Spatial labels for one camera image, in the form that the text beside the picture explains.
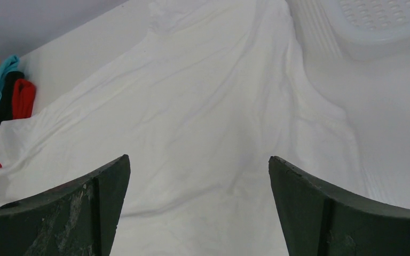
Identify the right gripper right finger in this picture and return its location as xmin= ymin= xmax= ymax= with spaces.
xmin=269 ymin=156 xmax=410 ymax=255

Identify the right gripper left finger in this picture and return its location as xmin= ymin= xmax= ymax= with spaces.
xmin=0 ymin=155 xmax=131 ymax=255

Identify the white t shirt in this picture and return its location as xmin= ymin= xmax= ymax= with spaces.
xmin=0 ymin=1 xmax=367 ymax=255

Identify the red folded t shirt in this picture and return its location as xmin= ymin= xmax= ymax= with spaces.
xmin=0 ymin=78 xmax=36 ymax=168

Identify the white plastic basket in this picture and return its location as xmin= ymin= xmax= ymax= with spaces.
xmin=288 ymin=0 xmax=410 ymax=61

